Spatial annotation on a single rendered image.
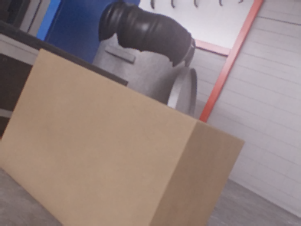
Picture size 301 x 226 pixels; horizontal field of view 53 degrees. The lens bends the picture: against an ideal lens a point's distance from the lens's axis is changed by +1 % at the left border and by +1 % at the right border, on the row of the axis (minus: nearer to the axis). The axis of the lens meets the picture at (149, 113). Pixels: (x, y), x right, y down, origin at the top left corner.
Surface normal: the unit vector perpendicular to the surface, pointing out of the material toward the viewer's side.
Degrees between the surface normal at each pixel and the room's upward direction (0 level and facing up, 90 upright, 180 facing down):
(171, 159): 90
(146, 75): 93
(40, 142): 90
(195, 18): 90
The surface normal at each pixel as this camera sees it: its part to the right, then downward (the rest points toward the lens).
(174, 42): 0.45, 0.27
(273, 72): -0.51, -0.18
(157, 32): 0.16, 0.14
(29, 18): 0.71, 0.36
